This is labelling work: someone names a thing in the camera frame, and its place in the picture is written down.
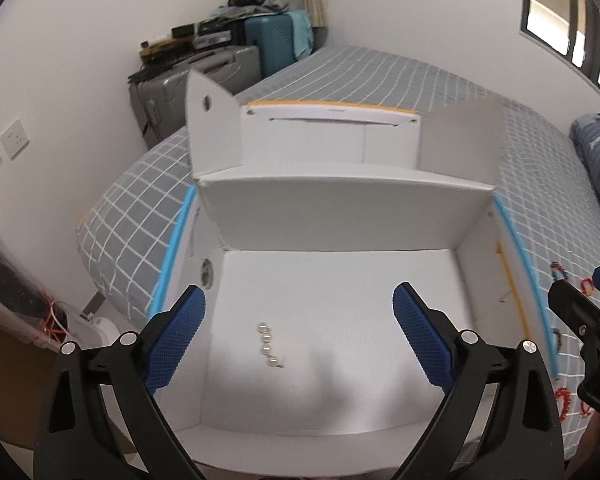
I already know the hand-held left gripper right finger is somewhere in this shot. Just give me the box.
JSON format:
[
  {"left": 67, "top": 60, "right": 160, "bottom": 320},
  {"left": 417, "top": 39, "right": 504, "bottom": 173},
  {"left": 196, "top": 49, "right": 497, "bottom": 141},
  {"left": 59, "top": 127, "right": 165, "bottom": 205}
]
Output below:
[{"left": 392, "top": 282, "right": 566, "bottom": 480}]

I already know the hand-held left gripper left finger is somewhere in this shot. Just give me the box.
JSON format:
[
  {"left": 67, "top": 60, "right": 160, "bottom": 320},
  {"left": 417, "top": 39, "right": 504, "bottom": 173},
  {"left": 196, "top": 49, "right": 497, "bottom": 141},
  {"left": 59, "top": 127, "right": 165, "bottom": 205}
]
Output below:
[{"left": 34, "top": 284, "right": 207, "bottom": 480}]

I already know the silver bead bracelet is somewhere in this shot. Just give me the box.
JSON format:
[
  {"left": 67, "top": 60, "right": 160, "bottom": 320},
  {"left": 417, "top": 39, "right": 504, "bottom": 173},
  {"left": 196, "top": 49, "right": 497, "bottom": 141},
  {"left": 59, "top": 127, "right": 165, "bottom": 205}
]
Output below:
[{"left": 256, "top": 322, "right": 287, "bottom": 370}]

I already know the white cardboard box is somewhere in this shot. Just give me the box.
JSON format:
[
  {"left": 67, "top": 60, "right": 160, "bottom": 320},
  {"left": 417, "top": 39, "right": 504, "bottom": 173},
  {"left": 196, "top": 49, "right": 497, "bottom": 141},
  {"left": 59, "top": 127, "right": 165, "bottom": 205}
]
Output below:
[{"left": 186, "top": 70, "right": 561, "bottom": 476}]

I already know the person's right forearm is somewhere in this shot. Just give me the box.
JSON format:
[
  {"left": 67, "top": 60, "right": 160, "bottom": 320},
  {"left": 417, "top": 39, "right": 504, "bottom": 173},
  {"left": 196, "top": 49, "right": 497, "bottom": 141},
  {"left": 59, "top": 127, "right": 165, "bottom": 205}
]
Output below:
[{"left": 575, "top": 412, "right": 600, "bottom": 467}]

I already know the grey suitcase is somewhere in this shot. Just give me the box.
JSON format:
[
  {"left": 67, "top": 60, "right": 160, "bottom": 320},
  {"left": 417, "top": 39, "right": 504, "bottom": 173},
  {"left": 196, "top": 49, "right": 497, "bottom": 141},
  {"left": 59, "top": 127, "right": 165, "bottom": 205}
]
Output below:
[{"left": 128, "top": 45, "right": 261, "bottom": 149}]

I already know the dark framed window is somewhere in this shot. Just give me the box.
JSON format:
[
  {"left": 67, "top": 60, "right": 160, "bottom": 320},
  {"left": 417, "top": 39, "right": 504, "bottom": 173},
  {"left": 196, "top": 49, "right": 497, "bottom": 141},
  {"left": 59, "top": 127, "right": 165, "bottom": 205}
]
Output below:
[{"left": 520, "top": 0, "right": 600, "bottom": 106}]

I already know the bed with grey checked sheet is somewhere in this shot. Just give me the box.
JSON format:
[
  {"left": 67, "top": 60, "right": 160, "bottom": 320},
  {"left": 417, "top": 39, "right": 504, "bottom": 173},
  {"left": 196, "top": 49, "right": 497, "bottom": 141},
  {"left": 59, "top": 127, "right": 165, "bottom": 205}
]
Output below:
[{"left": 75, "top": 44, "right": 600, "bottom": 461}]

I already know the blue suitcase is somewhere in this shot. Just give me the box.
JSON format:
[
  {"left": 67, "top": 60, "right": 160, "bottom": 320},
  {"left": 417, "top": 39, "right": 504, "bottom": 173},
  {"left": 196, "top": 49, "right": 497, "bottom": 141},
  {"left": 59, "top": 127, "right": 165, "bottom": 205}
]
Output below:
[{"left": 244, "top": 10, "right": 306, "bottom": 81}]

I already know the teal cloth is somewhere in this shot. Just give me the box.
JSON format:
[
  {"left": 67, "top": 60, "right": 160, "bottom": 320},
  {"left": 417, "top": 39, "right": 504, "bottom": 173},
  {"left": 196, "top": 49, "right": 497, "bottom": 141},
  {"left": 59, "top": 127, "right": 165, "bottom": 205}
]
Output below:
[{"left": 287, "top": 10, "right": 315, "bottom": 61}]

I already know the pile of dark clothes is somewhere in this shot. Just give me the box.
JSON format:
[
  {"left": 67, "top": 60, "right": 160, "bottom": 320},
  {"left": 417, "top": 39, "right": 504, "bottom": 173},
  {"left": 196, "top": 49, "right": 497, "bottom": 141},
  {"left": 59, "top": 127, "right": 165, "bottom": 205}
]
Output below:
[{"left": 215, "top": 0, "right": 292, "bottom": 17}]

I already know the red cable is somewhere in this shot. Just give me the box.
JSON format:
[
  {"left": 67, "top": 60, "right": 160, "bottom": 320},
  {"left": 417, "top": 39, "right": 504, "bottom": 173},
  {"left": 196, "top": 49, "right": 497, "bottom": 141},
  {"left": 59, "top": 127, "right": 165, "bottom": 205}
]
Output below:
[{"left": 39, "top": 300, "right": 70, "bottom": 347}]

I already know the white wall socket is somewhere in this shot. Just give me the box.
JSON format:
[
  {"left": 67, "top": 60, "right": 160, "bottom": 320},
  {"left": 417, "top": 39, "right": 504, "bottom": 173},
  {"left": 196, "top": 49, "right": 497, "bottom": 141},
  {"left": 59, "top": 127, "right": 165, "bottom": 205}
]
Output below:
[{"left": 1, "top": 119, "right": 31, "bottom": 160}]

